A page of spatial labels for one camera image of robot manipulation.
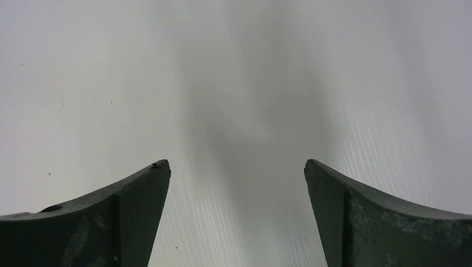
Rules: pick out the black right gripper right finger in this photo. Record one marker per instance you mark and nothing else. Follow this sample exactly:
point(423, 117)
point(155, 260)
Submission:
point(362, 226)

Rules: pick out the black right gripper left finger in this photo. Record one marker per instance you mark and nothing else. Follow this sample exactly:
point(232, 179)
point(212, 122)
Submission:
point(112, 226)

